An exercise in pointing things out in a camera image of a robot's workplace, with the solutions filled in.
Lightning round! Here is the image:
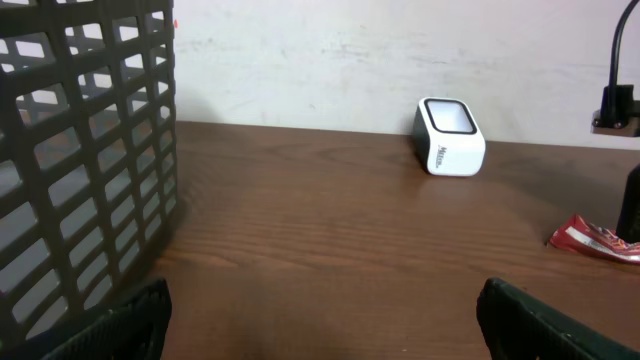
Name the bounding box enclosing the white barcode scanner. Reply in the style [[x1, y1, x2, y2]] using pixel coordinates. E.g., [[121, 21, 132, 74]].
[[411, 97, 486, 177]]

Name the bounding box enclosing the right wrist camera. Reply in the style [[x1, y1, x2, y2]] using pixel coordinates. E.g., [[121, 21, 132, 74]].
[[591, 85, 639, 138]]

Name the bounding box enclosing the grey plastic basket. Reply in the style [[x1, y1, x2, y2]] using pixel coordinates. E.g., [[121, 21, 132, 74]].
[[1, 0, 178, 349]]

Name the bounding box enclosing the red chocolate bar wrapper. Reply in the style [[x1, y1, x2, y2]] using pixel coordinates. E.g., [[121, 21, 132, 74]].
[[547, 214, 639, 265]]

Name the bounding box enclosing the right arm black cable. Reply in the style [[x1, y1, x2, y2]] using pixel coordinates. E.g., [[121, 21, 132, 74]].
[[607, 0, 640, 91]]

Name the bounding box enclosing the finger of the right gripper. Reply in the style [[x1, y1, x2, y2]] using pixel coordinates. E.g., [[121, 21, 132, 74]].
[[616, 165, 640, 244]]

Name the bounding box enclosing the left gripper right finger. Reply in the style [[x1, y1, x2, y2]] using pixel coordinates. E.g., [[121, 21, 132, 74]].
[[476, 279, 639, 360]]

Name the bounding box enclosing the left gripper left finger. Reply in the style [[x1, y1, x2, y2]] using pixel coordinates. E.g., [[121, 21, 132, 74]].
[[0, 277, 173, 360]]

